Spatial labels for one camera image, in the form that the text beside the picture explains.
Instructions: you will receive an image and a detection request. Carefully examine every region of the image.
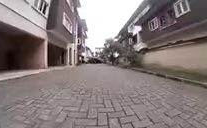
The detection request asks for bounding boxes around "group of green trees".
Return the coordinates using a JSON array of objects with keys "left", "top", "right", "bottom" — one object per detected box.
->
[{"left": 99, "top": 37, "right": 140, "bottom": 69}]

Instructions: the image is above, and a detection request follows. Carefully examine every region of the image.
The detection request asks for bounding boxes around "grey brick paved road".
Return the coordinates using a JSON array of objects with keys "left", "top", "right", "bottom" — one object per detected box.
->
[{"left": 0, "top": 63, "right": 207, "bottom": 128}]

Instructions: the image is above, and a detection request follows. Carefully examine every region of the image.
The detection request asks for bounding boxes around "row of distant buildings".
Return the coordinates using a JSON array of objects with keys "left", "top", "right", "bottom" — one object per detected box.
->
[{"left": 76, "top": 18, "right": 96, "bottom": 65}]

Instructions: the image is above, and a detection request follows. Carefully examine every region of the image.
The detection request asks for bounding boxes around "brown building with white windows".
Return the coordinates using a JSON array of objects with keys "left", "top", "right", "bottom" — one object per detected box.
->
[
  {"left": 45, "top": 0, "right": 83, "bottom": 67},
  {"left": 114, "top": 0, "right": 207, "bottom": 53}
]

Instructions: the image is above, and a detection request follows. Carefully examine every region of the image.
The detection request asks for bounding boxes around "grassy verge with kerb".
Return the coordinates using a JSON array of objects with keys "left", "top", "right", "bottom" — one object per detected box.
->
[{"left": 130, "top": 65, "right": 207, "bottom": 91}]

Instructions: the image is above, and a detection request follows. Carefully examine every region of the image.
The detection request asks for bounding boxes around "grey concrete pavement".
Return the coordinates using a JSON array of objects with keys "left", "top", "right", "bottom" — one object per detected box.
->
[{"left": 0, "top": 64, "right": 77, "bottom": 85}]

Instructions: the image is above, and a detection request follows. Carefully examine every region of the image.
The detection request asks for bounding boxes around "cream building with open garage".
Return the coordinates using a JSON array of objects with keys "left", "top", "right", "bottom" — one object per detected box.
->
[{"left": 0, "top": 0, "right": 53, "bottom": 73}]

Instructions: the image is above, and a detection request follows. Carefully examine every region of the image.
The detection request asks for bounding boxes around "pale boundary wall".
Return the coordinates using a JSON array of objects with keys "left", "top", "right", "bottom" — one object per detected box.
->
[{"left": 136, "top": 32, "right": 207, "bottom": 76}]

